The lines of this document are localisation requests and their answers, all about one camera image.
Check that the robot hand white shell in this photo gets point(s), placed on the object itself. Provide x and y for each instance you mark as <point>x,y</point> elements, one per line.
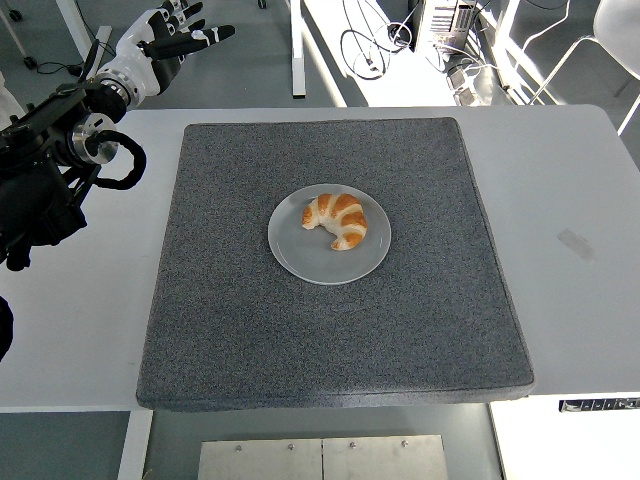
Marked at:
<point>137,60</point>

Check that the golden croissant bread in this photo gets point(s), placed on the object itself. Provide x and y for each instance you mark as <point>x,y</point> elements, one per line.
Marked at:
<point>345,215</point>

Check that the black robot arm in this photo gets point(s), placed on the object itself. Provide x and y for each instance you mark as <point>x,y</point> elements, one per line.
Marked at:
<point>35,200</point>

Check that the pale grey round plate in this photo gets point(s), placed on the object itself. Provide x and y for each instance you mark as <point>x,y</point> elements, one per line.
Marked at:
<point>300,260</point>

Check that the grey metal plate with screws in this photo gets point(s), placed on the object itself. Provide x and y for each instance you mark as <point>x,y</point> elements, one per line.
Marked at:
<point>385,460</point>
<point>260,462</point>

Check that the white T-shaped desk leg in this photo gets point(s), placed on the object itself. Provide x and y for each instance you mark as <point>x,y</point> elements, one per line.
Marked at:
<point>75,25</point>

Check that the white stand leg with caster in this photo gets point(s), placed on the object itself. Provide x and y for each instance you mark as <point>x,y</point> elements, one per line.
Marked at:
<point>30,63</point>

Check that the person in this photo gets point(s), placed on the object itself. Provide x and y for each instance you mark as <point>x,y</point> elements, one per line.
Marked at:
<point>6,105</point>

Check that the white straight desk leg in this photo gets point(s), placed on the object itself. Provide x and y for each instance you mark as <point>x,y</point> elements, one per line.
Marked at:
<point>298,55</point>

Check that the computer tower case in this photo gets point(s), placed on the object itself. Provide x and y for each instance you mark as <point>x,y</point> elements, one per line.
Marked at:
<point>445,22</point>

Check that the grey power adapter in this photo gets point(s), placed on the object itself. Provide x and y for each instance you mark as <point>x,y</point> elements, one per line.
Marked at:
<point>457,77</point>
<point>467,97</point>

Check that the grey speckled square mat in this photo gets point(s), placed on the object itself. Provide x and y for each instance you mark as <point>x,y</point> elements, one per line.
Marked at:
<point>325,340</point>

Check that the white table leg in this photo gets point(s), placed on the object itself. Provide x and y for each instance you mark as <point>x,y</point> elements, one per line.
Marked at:
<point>134,445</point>

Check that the clear tape patch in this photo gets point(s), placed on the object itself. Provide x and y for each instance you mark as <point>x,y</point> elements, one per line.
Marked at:
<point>577,245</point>

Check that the white chair with metal legs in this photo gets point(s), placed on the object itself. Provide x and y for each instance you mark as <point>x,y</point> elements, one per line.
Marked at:
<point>620,30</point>

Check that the black desk control panel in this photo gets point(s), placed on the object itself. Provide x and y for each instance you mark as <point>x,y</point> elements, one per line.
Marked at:
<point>600,405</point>

